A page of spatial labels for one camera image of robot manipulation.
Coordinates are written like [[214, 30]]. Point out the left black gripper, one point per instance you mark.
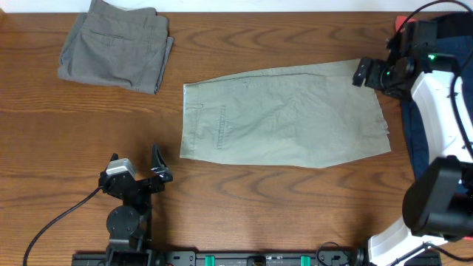
[[162, 175]]

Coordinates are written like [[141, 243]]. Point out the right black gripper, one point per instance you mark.
[[374, 80]]

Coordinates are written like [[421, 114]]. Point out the light khaki shorts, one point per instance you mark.
[[308, 116]]

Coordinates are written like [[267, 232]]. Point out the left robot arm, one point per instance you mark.
[[130, 224]]

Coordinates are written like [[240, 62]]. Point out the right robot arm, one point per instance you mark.
[[437, 208]]

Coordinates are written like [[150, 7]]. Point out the navy blue shorts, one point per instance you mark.
[[414, 131]]

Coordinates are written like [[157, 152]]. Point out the black garment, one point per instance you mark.
[[454, 24]]

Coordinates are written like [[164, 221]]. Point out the folded grey shorts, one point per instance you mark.
[[109, 46]]

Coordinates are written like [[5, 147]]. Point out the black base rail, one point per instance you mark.
[[190, 258]]

